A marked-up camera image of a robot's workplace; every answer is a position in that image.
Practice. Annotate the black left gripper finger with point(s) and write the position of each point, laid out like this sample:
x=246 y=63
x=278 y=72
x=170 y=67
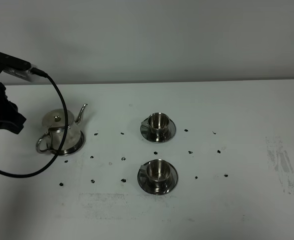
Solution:
x=12 y=121

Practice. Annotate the stainless steel teapot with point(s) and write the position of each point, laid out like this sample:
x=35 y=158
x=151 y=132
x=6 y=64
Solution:
x=54 y=124

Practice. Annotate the steel teapot saucer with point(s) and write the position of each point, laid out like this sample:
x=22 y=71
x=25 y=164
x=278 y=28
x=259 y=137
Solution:
x=72 y=143

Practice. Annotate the far stainless steel saucer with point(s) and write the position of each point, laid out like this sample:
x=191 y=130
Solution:
x=166 y=137

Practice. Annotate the stainless steel saucer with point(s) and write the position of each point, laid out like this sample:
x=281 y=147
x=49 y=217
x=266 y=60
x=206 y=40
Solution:
x=166 y=137
x=168 y=187

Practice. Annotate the near stainless steel saucer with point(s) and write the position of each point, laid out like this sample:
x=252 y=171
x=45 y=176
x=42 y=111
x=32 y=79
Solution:
x=168 y=187

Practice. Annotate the far stainless steel teacup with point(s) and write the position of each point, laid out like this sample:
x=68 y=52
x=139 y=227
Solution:
x=157 y=124

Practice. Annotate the stainless steel teacup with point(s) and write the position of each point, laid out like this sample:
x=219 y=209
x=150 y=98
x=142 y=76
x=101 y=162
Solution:
x=157 y=172
x=157 y=124

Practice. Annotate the near stainless steel teacup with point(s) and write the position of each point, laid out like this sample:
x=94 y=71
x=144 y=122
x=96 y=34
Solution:
x=157 y=172

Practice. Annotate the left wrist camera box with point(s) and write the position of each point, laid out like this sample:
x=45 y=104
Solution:
x=17 y=67

